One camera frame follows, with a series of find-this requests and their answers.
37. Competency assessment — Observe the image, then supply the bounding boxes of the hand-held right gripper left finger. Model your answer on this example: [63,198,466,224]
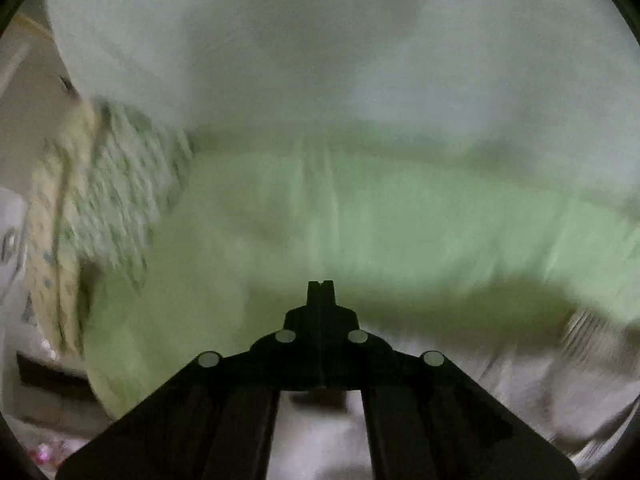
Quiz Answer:
[55,281,321,480]

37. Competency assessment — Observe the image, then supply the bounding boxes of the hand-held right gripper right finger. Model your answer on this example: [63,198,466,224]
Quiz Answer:
[320,281,581,480]

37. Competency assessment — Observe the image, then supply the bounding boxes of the light green bed sheet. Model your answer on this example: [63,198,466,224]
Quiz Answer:
[82,142,640,421]

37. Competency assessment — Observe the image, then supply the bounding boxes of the green checked pillow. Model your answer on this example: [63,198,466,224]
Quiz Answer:
[70,97,197,293]

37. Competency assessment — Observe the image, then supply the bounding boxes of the yellow printed pillow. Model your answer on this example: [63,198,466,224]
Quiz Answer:
[24,100,103,358]

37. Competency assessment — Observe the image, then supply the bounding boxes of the white striped bolster pillow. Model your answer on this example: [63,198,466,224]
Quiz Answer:
[42,0,640,206]

